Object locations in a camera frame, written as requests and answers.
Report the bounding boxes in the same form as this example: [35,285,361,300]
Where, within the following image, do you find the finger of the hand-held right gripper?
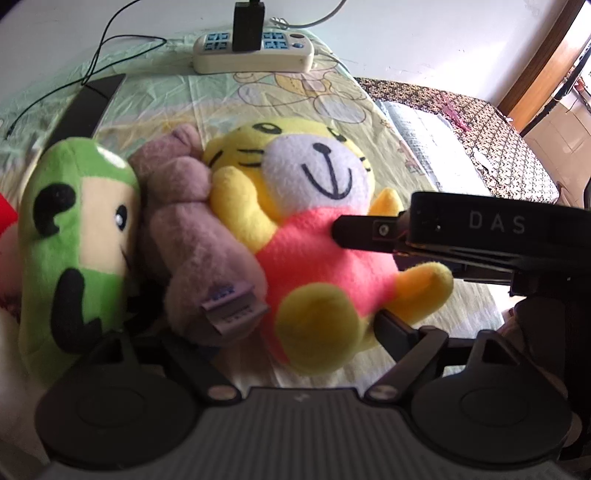
[332,212,411,254]

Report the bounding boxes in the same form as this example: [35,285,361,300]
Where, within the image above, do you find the black charger adapter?
[232,0,267,52]

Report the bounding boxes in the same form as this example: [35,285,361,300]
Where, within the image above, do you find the patterned cushion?
[355,76,561,204]

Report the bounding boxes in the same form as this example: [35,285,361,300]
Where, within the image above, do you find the red cardboard box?
[0,193,20,301]

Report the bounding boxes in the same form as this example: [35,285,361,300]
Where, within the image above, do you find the wooden door frame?
[499,0,587,137]

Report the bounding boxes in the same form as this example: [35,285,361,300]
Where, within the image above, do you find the light green printed sheet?
[0,32,509,391]

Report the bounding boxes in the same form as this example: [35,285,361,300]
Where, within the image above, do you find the power strip cord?
[271,0,347,29]

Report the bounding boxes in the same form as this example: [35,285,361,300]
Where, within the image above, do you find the grey folded cloth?
[379,100,492,197]

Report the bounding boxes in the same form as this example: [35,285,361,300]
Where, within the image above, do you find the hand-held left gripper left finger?
[99,318,242,401]

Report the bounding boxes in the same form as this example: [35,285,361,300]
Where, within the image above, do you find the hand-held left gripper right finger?
[364,309,497,401]

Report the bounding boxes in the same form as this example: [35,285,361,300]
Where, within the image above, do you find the black charging cable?
[4,0,168,139]

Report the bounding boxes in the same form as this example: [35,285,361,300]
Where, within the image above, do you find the purple-brown plush toy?
[128,124,271,347]

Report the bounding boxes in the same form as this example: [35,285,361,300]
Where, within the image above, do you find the white power strip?
[192,28,315,75]

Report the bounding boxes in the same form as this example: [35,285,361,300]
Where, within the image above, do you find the yellow tiger plush toy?
[202,117,454,376]

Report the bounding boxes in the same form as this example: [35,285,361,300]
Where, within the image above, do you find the green plush toy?
[17,137,141,386]

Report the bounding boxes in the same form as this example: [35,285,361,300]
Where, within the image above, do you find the black smartphone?
[45,74,127,153]

